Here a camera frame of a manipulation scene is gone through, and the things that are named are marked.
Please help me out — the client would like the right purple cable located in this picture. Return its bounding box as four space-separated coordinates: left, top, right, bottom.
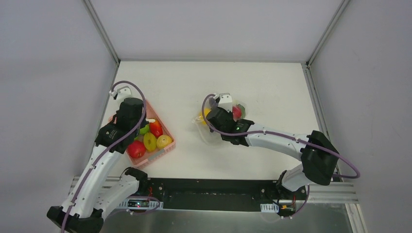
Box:
202 93 361 180

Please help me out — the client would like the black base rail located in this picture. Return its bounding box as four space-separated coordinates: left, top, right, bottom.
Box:
136 178 307 212

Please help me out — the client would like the clear zip top bag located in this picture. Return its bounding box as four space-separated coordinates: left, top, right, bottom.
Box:
192 94 248 146

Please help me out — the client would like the red fake mango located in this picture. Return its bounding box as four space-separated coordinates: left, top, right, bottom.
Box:
149 119 163 138

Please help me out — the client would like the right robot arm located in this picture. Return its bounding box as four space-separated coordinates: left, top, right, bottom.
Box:
206 107 338 199

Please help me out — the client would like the pink plastic basket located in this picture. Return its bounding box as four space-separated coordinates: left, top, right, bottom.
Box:
126 102 176 168

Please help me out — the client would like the red fake apple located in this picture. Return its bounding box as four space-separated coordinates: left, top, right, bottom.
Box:
126 141 146 159

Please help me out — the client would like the yellow fake pear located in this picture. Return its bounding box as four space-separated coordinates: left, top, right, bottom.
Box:
156 134 173 149

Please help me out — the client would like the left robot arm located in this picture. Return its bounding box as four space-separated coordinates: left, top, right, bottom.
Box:
47 98 148 233

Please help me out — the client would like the yellow fake lemon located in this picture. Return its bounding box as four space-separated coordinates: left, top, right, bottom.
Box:
196 108 211 125

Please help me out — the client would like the white fake radish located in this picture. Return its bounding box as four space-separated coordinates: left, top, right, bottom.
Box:
146 118 157 123

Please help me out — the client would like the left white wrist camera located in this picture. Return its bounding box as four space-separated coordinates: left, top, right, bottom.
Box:
109 86 133 101

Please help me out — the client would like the yellow-green fake fruit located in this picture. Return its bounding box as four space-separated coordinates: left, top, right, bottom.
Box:
143 132 157 152

